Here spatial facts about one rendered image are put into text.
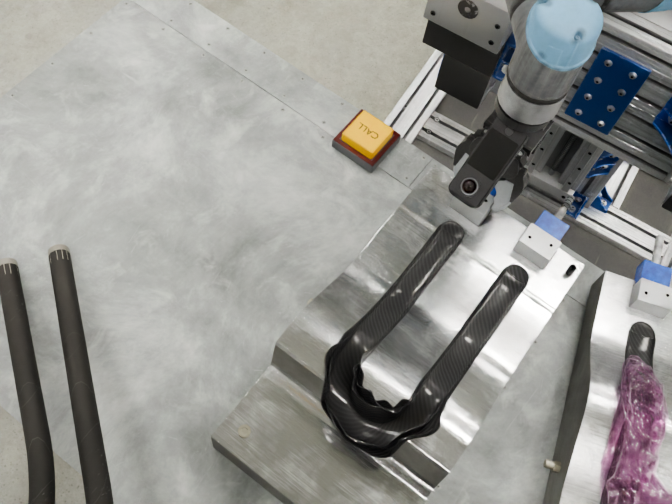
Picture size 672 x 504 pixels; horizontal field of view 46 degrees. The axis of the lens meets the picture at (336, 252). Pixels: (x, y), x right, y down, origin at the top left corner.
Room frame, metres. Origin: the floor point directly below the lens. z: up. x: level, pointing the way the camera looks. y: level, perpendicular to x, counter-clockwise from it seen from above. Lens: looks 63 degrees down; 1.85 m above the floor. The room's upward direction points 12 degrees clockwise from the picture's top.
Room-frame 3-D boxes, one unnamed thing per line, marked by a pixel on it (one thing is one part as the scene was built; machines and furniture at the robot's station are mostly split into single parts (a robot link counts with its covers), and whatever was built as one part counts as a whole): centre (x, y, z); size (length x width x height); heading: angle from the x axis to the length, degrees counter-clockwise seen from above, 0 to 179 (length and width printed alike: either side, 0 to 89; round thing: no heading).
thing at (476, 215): (0.64, -0.20, 0.89); 0.13 x 0.05 x 0.05; 154
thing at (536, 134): (0.63, -0.19, 1.05); 0.09 x 0.08 x 0.12; 154
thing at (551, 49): (0.63, -0.19, 1.21); 0.09 x 0.08 x 0.11; 16
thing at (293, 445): (0.38, -0.12, 0.87); 0.50 x 0.26 x 0.14; 154
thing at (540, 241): (0.60, -0.30, 0.89); 0.13 x 0.05 x 0.05; 153
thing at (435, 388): (0.39, -0.14, 0.92); 0.35 x 0.16 x 0.09; 154
